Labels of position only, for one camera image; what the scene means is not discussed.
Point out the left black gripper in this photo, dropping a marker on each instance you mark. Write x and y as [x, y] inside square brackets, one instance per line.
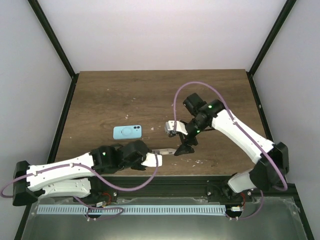
[142, 168]

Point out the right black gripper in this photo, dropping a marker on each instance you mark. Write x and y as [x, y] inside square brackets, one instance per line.
[184, 146]

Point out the beige phone case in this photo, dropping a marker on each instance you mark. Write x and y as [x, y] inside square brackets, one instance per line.
[164, 151]

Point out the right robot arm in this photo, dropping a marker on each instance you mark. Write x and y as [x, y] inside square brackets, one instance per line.
[271, 160]

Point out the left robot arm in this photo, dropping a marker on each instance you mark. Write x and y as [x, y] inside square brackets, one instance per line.
[71, 177]

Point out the light blue phone case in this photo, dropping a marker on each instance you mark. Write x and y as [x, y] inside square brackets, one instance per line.
[127, 132]

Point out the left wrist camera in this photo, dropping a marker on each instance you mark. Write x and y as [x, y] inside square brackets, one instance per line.
[152, 160]

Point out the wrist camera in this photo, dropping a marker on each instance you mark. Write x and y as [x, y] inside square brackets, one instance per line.
[173, 128]
[152, 160]

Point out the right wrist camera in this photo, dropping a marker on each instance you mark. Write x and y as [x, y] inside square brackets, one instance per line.
[173, 128]

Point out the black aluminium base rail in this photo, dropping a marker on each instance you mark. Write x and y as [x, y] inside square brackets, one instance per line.
[205, 187]

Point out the light blue cable duct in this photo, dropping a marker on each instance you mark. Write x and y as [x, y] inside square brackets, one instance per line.
[73, 209]

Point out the right black frame post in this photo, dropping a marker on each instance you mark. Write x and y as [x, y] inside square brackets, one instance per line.
[279, 22]

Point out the black frame post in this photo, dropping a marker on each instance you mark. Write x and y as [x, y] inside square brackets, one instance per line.
[46, 26]
[279, 22]

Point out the left black frame post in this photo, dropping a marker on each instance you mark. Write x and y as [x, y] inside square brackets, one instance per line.
[46, 26]

